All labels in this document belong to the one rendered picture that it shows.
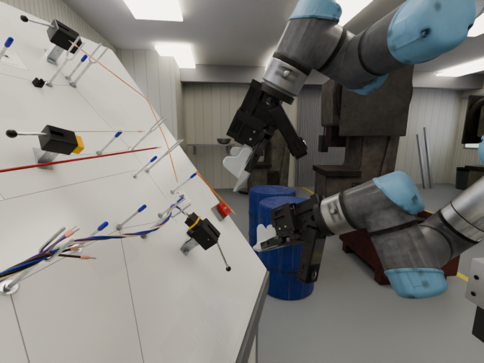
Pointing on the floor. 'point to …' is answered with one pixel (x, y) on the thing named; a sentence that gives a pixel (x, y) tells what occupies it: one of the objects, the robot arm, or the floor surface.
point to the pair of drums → (287, 287)
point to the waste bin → (462, 178)
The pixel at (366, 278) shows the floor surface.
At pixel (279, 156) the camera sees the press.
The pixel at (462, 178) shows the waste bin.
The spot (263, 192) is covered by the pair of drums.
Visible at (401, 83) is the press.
